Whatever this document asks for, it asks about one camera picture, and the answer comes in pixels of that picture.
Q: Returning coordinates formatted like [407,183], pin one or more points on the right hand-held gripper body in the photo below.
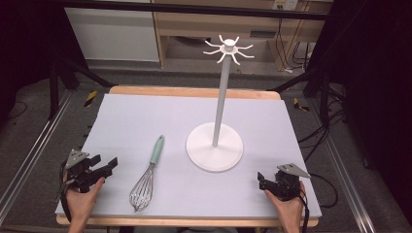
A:
[286,186]

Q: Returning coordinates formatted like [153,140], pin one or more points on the white hook rack stand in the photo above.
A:
[220,106]

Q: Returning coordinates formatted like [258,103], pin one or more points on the person's left hand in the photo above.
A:
[81,204]

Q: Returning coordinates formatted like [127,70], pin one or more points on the person's right hand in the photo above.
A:
[291,210]

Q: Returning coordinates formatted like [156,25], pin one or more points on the black horizontal bar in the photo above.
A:
[194,8]

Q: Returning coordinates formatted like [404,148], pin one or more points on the metal floor rail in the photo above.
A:
[350,181]
[32,155]

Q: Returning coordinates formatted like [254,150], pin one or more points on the black metal stand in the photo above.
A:
[53,87]
[324,97]

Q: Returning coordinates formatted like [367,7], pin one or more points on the white power strip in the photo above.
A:
[285,4]

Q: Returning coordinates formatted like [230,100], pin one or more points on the yellow black tape strip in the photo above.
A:
[90,98]
[300,105]

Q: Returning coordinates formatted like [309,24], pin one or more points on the wooden desk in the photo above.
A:
[200,24]

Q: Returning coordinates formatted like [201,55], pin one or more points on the light grey table mat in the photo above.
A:
[136,116]

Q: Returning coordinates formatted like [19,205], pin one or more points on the white cabinet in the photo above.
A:
[111,34]

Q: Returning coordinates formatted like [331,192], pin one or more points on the black curtain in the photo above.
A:
[379,81]
[26,39]

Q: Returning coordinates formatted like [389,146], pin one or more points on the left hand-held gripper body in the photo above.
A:
[79,174]

